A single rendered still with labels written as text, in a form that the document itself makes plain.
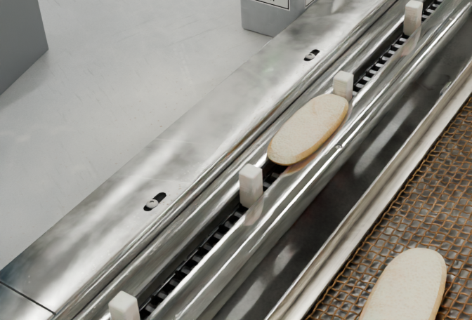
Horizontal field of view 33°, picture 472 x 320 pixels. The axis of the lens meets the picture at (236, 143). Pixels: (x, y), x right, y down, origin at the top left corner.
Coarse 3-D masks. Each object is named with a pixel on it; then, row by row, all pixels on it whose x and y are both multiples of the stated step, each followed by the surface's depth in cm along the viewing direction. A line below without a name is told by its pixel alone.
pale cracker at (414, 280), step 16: (400, 256) 45; (416, 256) 44; (432, 256) 44; (384, 272) 44; (400, 272) 43; (416, 272) 43; (432, 272) 43; (384, 288) 43; (400, 288) 42; (416, 288) 42; (432, 288) 42; (368, 304) 42; (384, 304) 42; (400, 304) 41; (416, 304) 41; (432, 304) 41
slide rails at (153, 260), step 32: (416, 0) 79; (448, 0) 78; (384, 32) 74; (416, 32) 74; (352, 64) 70; (384, 64) 70; (256, 160) 60; (224, 192) 58; (288, 192) 57; (192, 224) 55; (256, 224) 55; (160, 256) 53; (224, 256) 53; (128, 288) 51; (192, 288) 50
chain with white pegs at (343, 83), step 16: (432, 0) 80; (416, 16) 74; (336, 80) 65; (352, 80) 65; (368, 80) 70; (352, 96) 67; (240, 176) 56; (256, 176) 56; (272, 176) 60; (240, 192) 57; (256, 192) 57; (240, 208) 58; (224, 224) 57; (208, 240) 55; (192, 256) 54; (176, 272) 53; (160, 288) 52; (112, 304) 47; (128, 304) 47; (144, 304) 51
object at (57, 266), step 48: (336, 0) 77; (384, 0) 77; (288, 48) 70; (240, 96) 65; (192, 144) 60; (96, 192) 56; (144, 192) 56; (48, 240) 53; (96, 240) 53; (0, 288) 50; (48, 288) 49
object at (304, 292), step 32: (448, 96) 58; (416, 128) 54; (448, 128) 56; (416, 160) 53; (384, 192) 51; (416, 192) 50; (352, 224) 48; (320, 256) 46; (384, 256) 46; (320, 288) 45; (352, 288) 45; (448, 288) 43
